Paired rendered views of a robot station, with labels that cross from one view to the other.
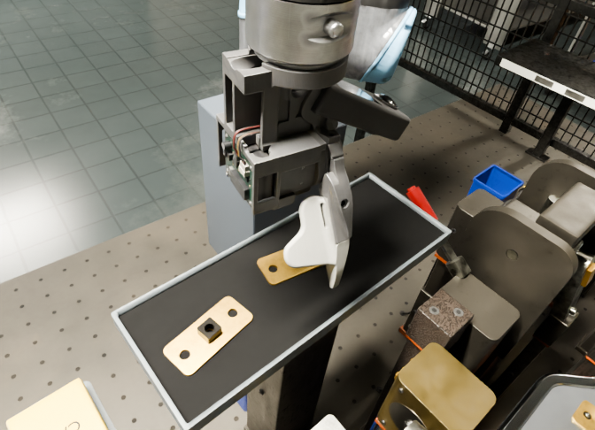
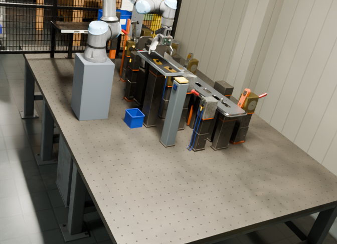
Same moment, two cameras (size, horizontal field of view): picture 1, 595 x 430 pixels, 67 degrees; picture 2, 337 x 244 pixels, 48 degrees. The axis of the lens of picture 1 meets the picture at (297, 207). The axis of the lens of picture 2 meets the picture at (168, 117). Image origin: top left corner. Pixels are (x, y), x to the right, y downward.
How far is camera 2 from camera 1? 230 cm
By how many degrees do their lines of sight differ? 67
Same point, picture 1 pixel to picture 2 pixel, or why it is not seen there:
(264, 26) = (171, 22)
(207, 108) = (89, 64)
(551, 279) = (163, 50)
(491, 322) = not seen: hidden behind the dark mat
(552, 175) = (141, 40)
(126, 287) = (92, 138)
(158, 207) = not seen: outside the picture
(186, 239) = (74, 124)
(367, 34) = (118, 27)
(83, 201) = not seen: outside the picture
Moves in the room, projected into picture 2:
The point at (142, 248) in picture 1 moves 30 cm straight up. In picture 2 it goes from (74, 133) to (78, 90)
